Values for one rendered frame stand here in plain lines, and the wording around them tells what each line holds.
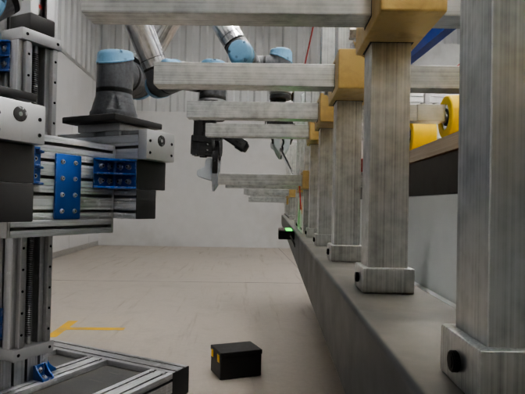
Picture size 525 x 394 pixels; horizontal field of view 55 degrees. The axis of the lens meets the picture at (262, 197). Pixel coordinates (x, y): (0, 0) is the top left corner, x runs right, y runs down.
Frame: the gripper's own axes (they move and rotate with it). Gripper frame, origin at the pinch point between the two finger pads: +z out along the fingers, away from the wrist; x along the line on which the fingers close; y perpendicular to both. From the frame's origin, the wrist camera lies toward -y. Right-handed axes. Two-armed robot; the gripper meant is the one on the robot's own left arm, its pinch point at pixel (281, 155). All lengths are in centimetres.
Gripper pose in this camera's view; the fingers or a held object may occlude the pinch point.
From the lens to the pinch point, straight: 167.1
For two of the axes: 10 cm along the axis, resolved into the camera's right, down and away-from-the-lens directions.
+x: -9.5, -0.3, -3.2
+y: -3.2, 0.1, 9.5
